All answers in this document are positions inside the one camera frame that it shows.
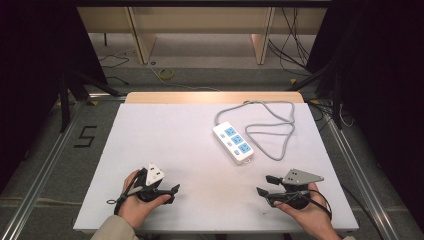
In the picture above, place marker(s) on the black metal stand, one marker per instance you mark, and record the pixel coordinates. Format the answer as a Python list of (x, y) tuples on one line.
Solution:
[(336, 100), (66, 100)]

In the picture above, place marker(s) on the yellow tape roll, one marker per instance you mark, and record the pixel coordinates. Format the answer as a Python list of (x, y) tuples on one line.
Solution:
[(166, 73)]

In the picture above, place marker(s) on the person's left hand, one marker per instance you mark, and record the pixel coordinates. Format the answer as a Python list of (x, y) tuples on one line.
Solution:
[(133, 210)]

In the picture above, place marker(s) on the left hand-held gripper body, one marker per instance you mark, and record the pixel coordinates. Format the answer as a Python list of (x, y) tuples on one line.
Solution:
[(154, 175)]

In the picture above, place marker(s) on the white power strip blue sockets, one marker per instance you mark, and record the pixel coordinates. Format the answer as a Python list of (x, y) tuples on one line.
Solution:
[(234, 141)]

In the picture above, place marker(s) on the wooden table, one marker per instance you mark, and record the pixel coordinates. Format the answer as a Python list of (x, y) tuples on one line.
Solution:
[(213, 97)]

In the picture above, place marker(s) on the person's right hand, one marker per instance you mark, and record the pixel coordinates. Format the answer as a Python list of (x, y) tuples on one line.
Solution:
[(310, 218)]

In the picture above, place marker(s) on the white table mat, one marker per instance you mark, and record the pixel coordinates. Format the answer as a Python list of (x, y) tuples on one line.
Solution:
[(173, 150)]

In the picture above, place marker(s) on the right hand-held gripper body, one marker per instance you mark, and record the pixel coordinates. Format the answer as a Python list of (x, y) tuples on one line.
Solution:
[(301, 178)]

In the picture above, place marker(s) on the aluminium floor rail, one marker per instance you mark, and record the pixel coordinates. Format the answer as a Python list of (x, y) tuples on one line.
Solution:
[(43, 166), (363, 176)]

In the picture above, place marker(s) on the black curtain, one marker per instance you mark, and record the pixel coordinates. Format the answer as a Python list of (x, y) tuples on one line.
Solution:
[(386, 83), (30, 83)]

